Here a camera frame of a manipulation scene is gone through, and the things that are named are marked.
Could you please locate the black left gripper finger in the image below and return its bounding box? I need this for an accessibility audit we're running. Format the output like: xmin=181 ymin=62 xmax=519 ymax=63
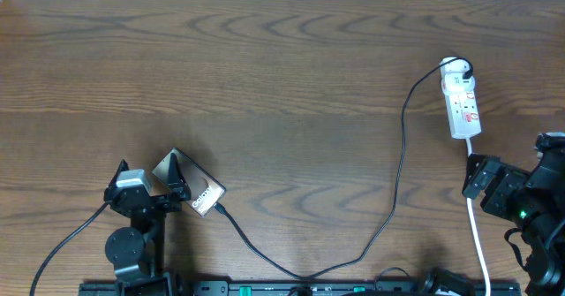
xmin=108 ymin=159 xmax=129 ymax=188
xmin=166 ymin=154 xmax=191 ymax=201

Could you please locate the bronze Galaxy smartphone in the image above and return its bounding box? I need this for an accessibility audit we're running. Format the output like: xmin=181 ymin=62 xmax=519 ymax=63
xmin=152 ymin=148 xmax=226 ymax=217

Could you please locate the black USB charging cable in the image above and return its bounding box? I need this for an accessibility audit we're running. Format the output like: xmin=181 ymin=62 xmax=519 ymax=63
xmin=214 ymin=57 xmax=475 ymax=281

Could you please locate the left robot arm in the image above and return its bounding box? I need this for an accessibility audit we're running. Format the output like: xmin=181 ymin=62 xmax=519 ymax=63
xmin=103 ymin=155 xmax=190 ymax=295

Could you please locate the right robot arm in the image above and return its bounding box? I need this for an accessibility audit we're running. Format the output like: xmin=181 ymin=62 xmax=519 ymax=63
xmin=462 ymin=133 xmax=564 ymax=295

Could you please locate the white USB charger plug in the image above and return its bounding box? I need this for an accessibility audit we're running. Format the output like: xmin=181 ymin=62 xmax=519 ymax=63
xmin=440 ymin=57 xmax=473 ymax=80

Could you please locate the white power strip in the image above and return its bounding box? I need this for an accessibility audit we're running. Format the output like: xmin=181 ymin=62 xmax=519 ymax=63
xmin=441 ymin=72 xmax=481 ymax=140

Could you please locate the black left camera cable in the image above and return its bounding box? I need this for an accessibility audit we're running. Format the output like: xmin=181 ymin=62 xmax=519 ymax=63
xmin=28 ymin=201 xmax=111 ymax=296

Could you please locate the white power strip cord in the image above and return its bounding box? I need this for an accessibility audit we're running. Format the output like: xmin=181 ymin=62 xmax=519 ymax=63
xmin=464 ymin=137 xmax=493 ymax=296

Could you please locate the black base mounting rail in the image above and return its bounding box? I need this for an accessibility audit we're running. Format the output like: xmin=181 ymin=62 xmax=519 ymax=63
xmin=78 ymin=269 xmax=521 ymax=296

